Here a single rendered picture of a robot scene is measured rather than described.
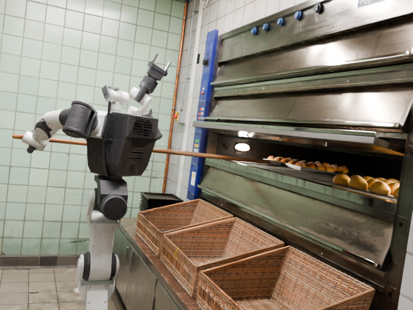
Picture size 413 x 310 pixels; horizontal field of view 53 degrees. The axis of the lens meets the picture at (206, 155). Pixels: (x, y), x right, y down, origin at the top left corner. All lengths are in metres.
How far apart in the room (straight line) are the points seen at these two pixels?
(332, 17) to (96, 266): 1.66
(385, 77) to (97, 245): 1.51
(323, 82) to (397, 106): 0.47
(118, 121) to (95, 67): 1.97
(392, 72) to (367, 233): 0.64
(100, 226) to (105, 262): 0.18
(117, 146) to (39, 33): 2.11
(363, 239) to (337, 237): 0.14
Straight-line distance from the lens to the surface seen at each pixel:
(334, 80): 2.03
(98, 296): 2.23
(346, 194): 1.86
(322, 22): 2.22
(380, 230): 1.76
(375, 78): 1.84
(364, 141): 1.60
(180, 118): 3.66
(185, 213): 3.12
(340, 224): 1.90
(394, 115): 1.72
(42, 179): 3.85
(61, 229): 3.95
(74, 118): 1.89
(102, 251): 2.16
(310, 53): 2.23
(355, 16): 2.04
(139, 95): 2.33
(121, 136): 1.90
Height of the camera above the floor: 1.35
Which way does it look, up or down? 3 degrees down
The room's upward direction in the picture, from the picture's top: 7 degrees clockwise
